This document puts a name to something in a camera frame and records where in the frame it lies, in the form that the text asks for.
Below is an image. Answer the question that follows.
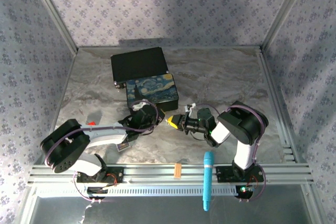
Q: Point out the small black circuit board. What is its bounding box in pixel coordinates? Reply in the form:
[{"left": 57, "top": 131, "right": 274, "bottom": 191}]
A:
[
  {"left": 86, "top": 186, "right": 110, "bottom": 200},
  {"left": 236, "top": 185, "right": 255, "bottom": 200}
]

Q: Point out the white slotted cable duct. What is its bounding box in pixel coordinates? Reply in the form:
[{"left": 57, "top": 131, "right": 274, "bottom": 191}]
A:
[{"left": 35, "top": 184, "right": 253, "bottom": 197}]

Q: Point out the aluminium frame post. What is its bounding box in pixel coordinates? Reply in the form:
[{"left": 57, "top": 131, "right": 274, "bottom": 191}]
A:
[
  {"left": 261, "top": 0, "right": 313, "bottom": 49},
  {"left": 26, "top": 0, "right": 79, "bottom": 51}
]

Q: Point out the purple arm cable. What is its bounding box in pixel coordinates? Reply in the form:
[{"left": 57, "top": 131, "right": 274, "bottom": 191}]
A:
[
  {"left": 44, "top": 99, "right": 160, "bottom": 201},
  {"left": 195, "top": 103, "right": 267, "bottom": 201}
]

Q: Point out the black flat case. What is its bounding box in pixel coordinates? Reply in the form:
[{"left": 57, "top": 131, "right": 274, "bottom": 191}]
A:
[{"left": 110, "top": 47, "right": 169, "bottom": 88}]

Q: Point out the playing card box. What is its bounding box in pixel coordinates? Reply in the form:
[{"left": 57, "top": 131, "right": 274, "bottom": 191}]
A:
[{"left": 116, "top": 141, "right": 131, "bottom": 153}]

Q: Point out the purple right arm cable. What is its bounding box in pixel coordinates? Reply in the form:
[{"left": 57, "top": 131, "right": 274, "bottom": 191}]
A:
[{"left": 195, "top": 103, "right": 267, "bottom": 201}]

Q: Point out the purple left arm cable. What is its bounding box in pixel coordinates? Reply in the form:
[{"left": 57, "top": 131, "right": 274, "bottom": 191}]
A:
[{"left": 44, "top": 99, "right": 160, "bottom": 201}]

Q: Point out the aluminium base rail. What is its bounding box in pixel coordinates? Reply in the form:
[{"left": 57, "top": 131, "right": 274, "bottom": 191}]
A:
[{"left": 27, "top": 163, "right": 314, "bottom": 190}]

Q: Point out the starry night print box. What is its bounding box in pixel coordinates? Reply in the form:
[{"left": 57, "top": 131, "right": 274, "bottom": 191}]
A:
[{"left": 125, "top": 73, "right": 181, "bottom": 112}]

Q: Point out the aluminium side rail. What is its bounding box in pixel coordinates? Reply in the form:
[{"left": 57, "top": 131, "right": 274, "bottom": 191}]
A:
[{"left": 258, "top": 47, "right": 300, "bottom": 164}]

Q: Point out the light blue cylindrical tool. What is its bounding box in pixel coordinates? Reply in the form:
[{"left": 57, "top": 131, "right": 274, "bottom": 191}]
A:
[{"left": 203, "top": 151, "right": 215, "bottom": 212}]

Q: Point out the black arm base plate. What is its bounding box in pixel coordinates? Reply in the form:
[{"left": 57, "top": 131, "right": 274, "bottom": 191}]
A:
[
  {"left": 72, "top": 166, "right": 124, "bottom": 185},
  {"left": 215, "top": 165, "right": 265, "bottom": 184}
]

